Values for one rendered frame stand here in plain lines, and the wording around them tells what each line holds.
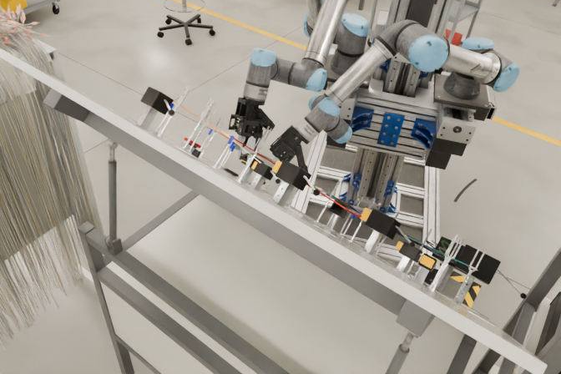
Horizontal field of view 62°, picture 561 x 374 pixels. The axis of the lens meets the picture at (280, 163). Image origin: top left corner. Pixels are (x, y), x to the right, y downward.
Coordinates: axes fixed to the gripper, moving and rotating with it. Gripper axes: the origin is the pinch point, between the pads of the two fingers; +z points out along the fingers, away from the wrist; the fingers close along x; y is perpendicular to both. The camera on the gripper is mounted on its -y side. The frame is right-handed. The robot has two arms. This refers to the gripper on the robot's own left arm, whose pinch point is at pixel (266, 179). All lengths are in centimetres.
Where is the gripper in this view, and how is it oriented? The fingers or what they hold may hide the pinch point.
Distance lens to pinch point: 167.0
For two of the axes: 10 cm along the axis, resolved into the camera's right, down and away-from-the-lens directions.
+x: -0.2, 2.0, -9.8
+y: -7.1, -6.9, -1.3
